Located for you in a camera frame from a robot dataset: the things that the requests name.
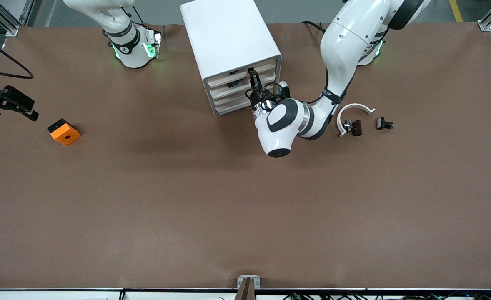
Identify orange button box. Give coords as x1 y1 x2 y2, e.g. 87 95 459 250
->
47 118 81 147

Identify white curved pipe clamp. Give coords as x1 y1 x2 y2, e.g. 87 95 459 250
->
336 103 376 138

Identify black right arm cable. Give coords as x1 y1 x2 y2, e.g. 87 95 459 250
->
0 32 35 80

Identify grey metal camera bracket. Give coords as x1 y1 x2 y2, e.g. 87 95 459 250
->
234 275 261 300

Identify black base cable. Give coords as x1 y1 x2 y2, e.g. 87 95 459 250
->
300 20 327 35

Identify white plastic drawer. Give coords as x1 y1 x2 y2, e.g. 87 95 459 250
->
206 58 277 88
209 72 277 99
215 98 255 116
212 85 255 108

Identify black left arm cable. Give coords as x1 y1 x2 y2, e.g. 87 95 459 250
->
245 82 290 110

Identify white table edge rail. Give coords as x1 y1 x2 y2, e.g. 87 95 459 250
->
0 287 491 300

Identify white drawer cabinet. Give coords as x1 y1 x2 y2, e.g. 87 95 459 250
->
180 0 282 118

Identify dark brown small part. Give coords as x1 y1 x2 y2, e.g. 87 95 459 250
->
343 119 363 137

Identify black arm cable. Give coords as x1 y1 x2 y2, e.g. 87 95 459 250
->
0 32 35 80
245 82 290 110

